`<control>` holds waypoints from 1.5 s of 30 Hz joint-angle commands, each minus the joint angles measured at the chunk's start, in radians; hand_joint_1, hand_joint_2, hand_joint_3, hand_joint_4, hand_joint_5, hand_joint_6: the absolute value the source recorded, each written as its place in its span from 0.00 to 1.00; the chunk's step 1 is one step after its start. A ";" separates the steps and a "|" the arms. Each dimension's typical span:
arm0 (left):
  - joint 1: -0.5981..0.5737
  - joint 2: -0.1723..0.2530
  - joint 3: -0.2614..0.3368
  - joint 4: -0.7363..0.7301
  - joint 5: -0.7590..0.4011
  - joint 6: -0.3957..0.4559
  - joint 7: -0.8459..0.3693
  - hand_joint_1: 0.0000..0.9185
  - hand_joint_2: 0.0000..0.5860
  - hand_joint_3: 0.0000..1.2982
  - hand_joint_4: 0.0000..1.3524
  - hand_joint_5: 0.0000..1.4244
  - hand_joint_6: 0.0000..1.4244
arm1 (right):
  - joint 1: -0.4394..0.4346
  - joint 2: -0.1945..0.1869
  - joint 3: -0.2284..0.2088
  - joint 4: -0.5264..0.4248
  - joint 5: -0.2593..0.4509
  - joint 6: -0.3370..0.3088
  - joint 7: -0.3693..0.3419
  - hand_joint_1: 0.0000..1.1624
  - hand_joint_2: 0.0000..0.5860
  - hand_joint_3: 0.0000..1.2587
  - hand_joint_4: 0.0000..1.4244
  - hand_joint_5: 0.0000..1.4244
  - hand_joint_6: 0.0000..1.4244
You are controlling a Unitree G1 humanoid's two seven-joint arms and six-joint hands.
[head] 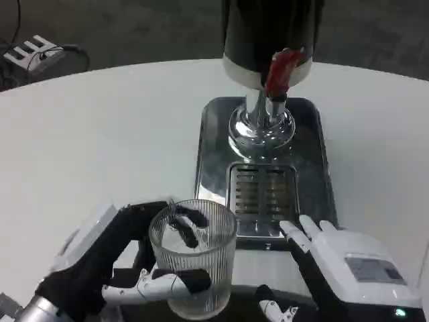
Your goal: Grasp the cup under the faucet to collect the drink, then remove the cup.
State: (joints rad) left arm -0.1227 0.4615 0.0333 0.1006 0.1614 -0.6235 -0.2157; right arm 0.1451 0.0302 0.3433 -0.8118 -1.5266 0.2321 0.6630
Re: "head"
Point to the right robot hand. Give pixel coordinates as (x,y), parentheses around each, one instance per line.
(348,265)

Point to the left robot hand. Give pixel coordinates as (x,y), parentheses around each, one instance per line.
(97,248)

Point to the clear ribbed glass cup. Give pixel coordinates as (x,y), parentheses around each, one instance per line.
(191,265)

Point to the silver left robot forearm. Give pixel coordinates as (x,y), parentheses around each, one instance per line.
(37,308)

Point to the slotted steel drip grid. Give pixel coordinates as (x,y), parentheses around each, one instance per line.
(263,192)

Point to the steel drip tray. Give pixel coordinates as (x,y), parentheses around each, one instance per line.
(214,161)

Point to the red dispenser tap lever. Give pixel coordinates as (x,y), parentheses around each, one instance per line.
(281,68)

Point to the black drink dispenser chrome stand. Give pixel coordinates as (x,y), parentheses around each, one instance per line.
(268,30)

